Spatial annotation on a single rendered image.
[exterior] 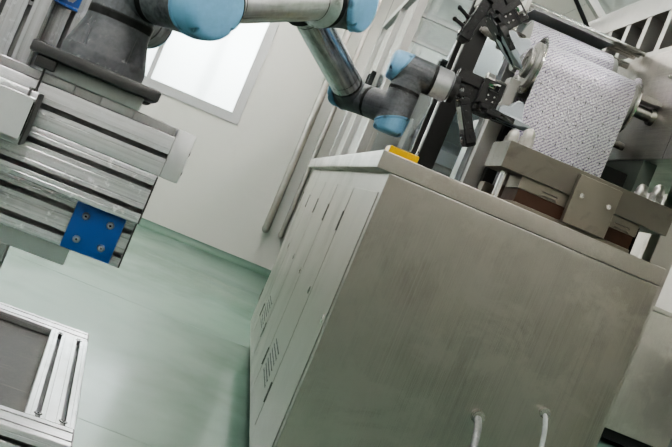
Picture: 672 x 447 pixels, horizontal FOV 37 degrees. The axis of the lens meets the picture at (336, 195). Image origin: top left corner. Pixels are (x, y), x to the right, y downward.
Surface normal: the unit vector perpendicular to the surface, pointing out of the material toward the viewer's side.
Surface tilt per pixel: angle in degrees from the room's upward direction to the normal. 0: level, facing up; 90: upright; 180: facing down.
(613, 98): 90
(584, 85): 90
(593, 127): 90
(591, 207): 90
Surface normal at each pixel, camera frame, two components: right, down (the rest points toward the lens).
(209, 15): 0.69, 0.34
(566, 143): 0.08, 0.03
